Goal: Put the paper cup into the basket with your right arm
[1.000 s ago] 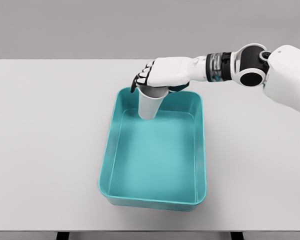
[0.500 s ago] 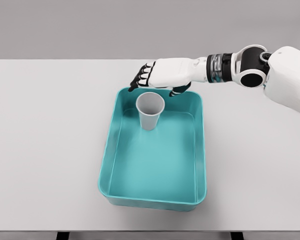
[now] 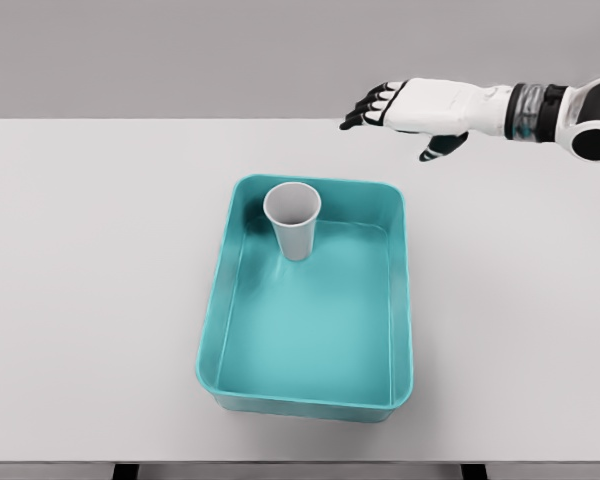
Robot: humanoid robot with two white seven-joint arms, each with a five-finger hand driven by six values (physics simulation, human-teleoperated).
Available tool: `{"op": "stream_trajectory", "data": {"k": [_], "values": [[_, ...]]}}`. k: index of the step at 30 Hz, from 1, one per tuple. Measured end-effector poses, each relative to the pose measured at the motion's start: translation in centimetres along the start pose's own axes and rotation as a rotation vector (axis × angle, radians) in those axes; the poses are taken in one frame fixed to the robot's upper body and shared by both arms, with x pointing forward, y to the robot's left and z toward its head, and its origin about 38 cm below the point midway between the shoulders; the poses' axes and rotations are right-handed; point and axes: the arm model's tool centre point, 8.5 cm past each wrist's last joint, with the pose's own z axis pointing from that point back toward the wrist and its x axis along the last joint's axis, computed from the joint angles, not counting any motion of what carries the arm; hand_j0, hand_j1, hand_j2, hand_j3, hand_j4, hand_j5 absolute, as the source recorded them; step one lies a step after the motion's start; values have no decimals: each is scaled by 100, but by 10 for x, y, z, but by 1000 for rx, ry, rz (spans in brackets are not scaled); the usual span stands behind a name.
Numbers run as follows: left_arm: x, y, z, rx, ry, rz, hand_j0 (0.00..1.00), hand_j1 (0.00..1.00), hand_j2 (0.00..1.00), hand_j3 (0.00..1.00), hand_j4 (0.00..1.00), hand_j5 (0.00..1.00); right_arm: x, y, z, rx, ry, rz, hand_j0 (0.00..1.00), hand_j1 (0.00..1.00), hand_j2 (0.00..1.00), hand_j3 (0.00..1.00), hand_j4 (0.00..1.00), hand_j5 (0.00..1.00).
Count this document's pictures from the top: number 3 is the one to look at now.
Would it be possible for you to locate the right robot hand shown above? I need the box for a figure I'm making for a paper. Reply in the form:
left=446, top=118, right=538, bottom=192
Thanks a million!
left=339, top=78, right=471, bottom=163

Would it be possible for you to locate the white paper cup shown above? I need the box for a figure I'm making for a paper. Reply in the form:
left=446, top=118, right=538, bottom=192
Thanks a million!
left=263, top=182, right=323, bottom=262

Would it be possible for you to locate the teal plastic basket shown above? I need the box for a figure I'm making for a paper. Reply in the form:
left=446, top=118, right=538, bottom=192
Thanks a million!
left=195, top=173, right=415, bottom=424

